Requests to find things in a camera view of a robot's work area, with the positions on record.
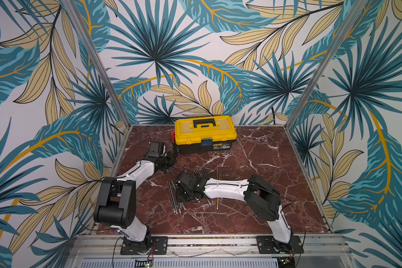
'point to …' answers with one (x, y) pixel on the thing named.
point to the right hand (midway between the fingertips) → (176, 197)
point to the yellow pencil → (218, 202)
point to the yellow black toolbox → (204, 134)
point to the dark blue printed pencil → (178, 205)
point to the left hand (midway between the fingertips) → (176, 160)
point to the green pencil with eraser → (183, 206)
